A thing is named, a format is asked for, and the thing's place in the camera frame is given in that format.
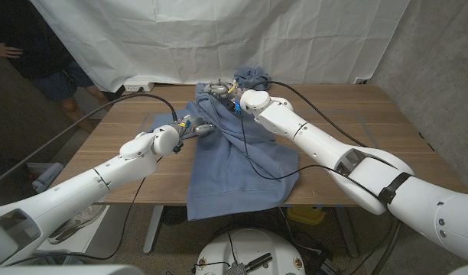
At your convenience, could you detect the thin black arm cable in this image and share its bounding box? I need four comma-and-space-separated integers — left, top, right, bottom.
11, 156, 164, 265
239, 109, 381, 200

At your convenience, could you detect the power strip on floor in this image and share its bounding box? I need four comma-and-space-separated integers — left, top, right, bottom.
319, 259, 339, 275

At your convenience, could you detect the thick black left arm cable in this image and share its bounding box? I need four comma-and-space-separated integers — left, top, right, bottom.
0, 92, 179, 189

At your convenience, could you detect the dark brown door panel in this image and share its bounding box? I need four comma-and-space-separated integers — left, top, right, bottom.
0, 57, 86, 199

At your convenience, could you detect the grey table leg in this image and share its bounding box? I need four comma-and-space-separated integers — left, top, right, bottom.
335, 205, 360, 257

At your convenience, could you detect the person in dark clothes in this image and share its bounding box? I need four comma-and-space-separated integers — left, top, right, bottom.
0, 0, 109, 134

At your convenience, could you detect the blue hoodie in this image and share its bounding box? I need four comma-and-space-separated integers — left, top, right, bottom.
148, 66, 301, 222

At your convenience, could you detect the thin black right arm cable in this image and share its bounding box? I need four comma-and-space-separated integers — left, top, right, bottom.
239, 109, 381, 200

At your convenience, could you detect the white table leg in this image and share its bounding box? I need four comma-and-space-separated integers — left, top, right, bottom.
142, 205, 164, 254

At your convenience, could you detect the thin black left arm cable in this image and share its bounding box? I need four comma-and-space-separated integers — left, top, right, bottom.
11, 156, 164, 265

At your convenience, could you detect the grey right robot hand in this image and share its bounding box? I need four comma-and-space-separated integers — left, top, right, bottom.
202, 79, 245, 103

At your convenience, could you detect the white sneaker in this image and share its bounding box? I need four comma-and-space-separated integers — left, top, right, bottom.
46, 204, 107, 245

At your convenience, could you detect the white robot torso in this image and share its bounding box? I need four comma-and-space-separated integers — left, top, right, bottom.
195, 228, 307, 275

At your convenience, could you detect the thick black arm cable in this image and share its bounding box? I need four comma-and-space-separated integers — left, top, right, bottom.
0, 92, 179, 189
261, 79, 373, 148

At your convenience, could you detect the yellow object under table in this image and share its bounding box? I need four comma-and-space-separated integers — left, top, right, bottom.
286, 205, 327, 226

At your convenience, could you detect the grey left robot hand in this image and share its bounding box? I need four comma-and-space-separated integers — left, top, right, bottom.
172, 116, 216, 141

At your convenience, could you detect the black power strip cord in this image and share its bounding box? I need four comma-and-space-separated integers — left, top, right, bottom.
119, 87, 145, 99

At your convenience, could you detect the white power strip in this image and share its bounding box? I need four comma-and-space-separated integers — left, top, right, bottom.
123, 81, 155, 93

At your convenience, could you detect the white creased backdrop sheet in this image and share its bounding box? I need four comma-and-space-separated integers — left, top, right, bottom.
29, 0, 411, 93

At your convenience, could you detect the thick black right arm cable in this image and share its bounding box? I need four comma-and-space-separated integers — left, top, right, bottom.
261, 79, 373, 148

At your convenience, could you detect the black tool on torso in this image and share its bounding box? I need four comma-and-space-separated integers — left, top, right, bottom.
226, 252, 274, 275

